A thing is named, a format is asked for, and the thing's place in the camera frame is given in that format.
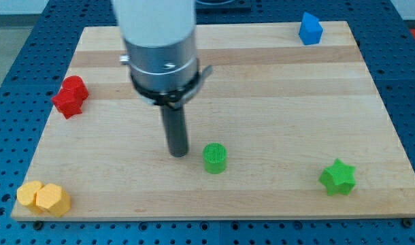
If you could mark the wooden board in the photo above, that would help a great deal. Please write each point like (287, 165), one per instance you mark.
(284, 112)

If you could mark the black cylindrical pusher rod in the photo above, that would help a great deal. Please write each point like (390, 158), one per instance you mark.
(175, 130)

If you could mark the green star block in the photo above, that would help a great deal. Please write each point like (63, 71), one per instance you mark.
(338, 178)

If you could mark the green cylinder block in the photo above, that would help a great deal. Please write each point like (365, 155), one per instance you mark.
(215, 158)

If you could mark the blue pentagon block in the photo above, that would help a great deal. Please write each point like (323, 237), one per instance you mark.
(311, 30)

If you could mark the yellow cylinder block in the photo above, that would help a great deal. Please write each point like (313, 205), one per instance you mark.
(26, 195)

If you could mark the red cylinder block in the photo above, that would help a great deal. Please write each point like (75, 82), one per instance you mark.
(76, 86)

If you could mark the yellow hexagon block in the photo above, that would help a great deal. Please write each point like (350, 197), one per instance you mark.
(53, 199)

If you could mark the red star block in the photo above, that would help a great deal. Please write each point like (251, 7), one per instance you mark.
(67, 103)

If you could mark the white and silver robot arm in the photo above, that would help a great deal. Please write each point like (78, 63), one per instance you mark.
(160, 40)

